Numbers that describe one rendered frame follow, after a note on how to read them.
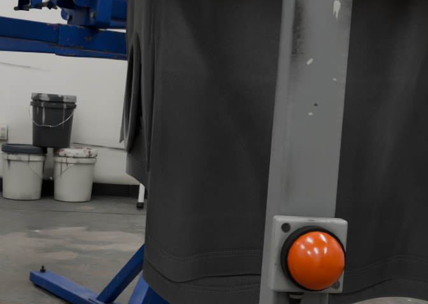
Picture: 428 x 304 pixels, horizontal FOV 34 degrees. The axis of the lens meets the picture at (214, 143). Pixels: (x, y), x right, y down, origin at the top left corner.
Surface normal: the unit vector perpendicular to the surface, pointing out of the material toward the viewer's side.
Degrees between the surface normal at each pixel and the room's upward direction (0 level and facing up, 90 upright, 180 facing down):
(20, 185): 93
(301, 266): 99
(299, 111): 90
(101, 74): 90
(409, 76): 92
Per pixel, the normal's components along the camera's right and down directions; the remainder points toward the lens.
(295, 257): -0.80, -0.18
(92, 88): 0.17, 0.07
